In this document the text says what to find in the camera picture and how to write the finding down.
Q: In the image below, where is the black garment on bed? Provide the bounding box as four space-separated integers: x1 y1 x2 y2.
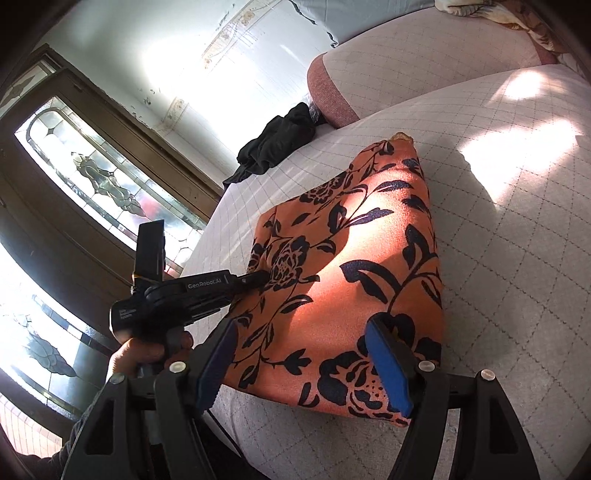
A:
222 102 325 189

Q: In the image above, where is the orange black floral garment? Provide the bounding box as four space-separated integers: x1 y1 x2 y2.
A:
223 133 444 425

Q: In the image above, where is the stained glass wooden door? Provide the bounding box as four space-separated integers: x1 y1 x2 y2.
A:
1 46 221 438

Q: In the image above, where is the grey pillow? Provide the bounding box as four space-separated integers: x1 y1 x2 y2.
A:
290 0 435 47

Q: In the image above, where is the cream brown patterned cloth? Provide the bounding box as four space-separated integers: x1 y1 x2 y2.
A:
435 0 567 54

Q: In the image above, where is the pink bolster backrest cushion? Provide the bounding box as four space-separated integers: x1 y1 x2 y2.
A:
308 8 556 128

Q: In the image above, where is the person's left hand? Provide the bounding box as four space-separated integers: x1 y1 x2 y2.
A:
106 331 193 381

